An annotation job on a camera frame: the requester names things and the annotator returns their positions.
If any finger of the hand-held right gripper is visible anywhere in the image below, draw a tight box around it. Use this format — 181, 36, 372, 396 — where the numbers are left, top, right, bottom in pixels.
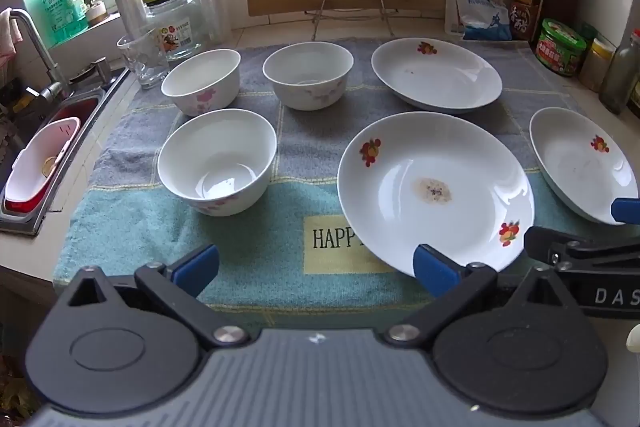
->
523, 226, 640, 274
611, 198, 640, 226

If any green lidded sauce jar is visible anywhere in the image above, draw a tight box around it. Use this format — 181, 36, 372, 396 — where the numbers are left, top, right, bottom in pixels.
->
539, 18, 587, 78

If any white bowl with pink flowers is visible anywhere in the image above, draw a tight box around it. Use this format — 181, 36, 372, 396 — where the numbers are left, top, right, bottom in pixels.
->
161, 49, 242, 116
157, 108, 278, 217
262, 42, 355, 112

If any white flower-print plate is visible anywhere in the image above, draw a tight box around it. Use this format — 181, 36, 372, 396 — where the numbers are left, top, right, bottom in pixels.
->
529, 107, 640, 226

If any glass bottle with red cap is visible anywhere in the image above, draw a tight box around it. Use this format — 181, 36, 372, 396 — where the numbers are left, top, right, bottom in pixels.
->
599, 29, 640, 116

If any clear glass cup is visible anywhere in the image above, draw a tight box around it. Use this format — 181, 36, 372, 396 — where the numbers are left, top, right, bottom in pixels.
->
116, 27, 171, 89

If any white and blue salt bag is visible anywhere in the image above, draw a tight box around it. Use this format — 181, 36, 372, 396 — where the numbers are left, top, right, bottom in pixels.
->
445, 0, 514, 42

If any white strainer basket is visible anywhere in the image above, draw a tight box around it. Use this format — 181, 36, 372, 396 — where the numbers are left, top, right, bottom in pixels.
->
5, 117, 81, 204

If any red basin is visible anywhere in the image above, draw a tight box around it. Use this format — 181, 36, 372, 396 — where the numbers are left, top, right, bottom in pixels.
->
2, 94, 101, 214

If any pink cloth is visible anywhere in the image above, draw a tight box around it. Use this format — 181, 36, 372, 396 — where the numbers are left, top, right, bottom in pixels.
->
0, 9, 24, 58

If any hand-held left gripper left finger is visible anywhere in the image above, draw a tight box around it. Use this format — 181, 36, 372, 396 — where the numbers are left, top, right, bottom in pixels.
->
65, 243, 250, 351

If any stainless steel sink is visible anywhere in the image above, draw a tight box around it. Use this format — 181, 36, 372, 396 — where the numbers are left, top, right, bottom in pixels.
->
0, 61, 132, 238

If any white plate with small stain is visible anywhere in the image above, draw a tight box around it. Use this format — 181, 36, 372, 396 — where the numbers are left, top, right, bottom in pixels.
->
371, 38, 503, 116

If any grey and teal towel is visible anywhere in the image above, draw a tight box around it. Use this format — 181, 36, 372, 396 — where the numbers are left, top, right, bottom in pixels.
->
52, 38, 640, 324

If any white plate with large stain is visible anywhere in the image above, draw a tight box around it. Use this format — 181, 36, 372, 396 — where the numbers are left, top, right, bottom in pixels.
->
337, 111, 536, 279

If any glass jar with dark lid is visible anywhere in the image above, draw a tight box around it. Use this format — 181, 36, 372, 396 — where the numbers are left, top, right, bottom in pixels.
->
141, 0, 214, 62

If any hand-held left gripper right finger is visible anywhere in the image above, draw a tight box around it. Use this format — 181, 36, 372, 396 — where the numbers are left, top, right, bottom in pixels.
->
383, 243, 572, 351

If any metal faucet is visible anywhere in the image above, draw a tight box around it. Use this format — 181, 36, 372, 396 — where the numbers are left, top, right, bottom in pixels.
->
9, 8, 67, 104

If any yellow-lid spice jar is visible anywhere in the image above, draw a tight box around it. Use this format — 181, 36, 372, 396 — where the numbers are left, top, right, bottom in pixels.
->
580, 38, 617, 93

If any small potted plant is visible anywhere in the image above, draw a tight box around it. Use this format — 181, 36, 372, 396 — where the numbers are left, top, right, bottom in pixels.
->
80, 0, 110, 27

